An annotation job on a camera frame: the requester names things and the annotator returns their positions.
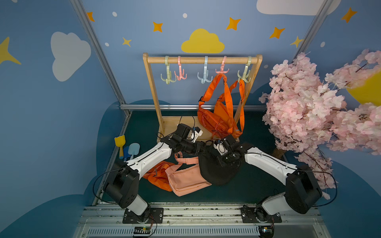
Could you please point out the light blue toy shovel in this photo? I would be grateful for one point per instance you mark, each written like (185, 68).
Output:
(133, 150)

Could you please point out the small circuit board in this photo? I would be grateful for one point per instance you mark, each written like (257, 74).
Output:
(144, 231)

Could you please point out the orange bag right pink hook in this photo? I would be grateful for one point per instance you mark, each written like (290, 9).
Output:
(220, 122)

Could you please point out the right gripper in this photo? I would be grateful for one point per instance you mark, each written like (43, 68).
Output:
(220, 160)

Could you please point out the aluminium frame bar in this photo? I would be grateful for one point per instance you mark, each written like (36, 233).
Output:
(147, 107)

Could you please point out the wooden hanging rack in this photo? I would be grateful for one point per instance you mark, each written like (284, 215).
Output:
(168, 123)

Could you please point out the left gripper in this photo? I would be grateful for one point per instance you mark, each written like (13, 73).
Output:
(194, 147)

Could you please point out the left pink hook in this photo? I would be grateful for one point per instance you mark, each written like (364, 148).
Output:
(181, 75)

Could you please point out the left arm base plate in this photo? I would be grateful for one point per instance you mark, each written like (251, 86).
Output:
(150, 215)

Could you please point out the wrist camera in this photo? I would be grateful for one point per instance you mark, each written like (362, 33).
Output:
(196, 132)
(220, 148)

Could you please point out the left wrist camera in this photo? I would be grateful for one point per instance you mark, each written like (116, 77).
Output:
(196, 132)

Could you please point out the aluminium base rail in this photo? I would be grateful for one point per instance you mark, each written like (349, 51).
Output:
(199, 220)

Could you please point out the pink cherry blossom tree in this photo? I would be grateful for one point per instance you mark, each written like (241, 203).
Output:
(304, 111)

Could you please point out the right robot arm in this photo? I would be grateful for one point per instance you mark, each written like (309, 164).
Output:
(301, 187)

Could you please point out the orange sling bag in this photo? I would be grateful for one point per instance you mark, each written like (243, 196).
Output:
(158, 177)

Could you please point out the light blue hook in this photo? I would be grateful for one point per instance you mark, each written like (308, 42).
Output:
(204, 78)

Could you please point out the yellow toy shovel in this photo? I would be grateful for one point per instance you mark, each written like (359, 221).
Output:
(120, 142)

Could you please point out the black sling bag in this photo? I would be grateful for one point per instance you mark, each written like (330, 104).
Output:
(212, 170)

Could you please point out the pink shoulder bag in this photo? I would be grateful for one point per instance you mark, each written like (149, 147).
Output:
(185, 177)

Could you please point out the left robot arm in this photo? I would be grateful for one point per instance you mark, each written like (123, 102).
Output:
(122, 183)

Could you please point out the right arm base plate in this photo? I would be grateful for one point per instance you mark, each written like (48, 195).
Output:
(258, 215)

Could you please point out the left green hook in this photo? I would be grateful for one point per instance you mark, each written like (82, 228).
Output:
(168, 78)

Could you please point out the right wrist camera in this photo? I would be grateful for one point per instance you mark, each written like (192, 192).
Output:
(220, 148)

